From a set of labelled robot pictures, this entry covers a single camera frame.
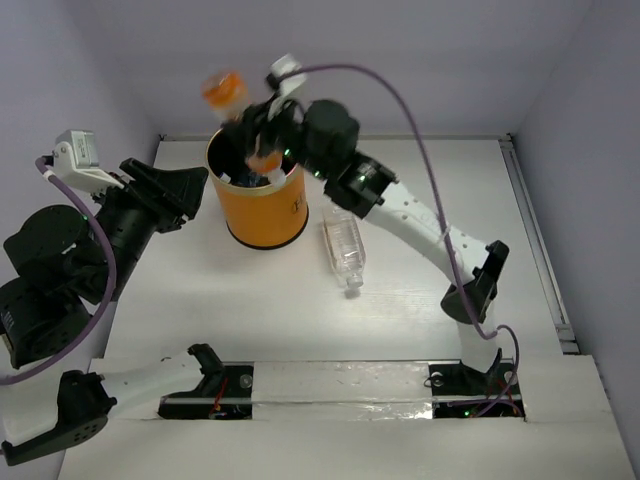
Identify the square clear plastic bottle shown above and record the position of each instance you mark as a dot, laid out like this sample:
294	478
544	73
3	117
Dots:
345	248

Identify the aluminium rail right edge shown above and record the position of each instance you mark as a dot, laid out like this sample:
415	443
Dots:
550	287

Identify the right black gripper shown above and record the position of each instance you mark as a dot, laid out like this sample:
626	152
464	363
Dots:
259	119

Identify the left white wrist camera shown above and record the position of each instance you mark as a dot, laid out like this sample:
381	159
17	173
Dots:
75	162

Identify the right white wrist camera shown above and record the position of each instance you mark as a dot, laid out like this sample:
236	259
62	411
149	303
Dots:
285	76

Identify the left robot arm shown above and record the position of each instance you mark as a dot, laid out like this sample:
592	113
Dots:
47	408

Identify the orange label plastic bottle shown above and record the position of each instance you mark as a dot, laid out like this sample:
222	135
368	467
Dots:
227	95

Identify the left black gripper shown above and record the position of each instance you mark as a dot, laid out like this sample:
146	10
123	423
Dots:
151	195

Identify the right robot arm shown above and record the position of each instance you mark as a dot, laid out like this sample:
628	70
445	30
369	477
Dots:
374	194

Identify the blue label plastic bottle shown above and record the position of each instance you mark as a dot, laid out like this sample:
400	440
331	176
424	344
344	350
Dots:
246	179

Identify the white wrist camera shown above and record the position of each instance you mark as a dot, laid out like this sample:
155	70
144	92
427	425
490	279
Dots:
75	162
285	76

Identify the silver taped base bar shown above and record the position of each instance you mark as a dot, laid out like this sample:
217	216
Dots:
352	391

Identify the orange cylindrical bin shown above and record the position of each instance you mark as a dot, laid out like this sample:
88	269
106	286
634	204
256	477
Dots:
264	217

